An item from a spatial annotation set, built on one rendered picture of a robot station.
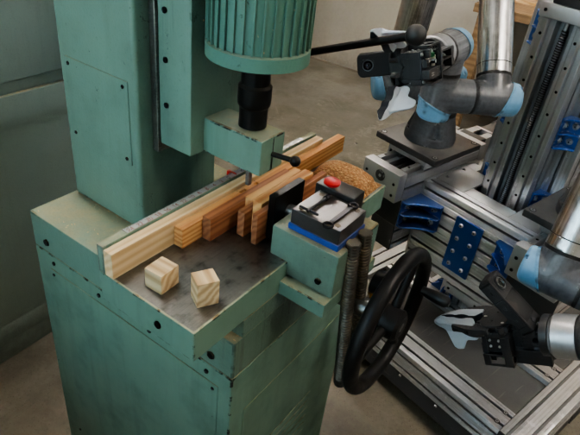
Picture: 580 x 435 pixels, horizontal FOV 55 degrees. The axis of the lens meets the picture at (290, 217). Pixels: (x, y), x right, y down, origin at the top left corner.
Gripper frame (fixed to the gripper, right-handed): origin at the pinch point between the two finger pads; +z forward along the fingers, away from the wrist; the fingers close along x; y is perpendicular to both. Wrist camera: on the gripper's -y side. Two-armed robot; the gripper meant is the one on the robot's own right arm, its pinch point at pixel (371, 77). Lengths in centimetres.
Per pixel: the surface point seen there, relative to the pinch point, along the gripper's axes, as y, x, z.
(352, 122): -148, 69, -230
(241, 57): -10.3, -7.6, 20.7
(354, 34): -193, 22, -319
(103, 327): -52, 44, 34
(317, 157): -22.0, 19.0, -11.3
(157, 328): -16, 29, 44
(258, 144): -14.5, 7.8, 15.7
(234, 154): -20.7, 9.7, 15.7
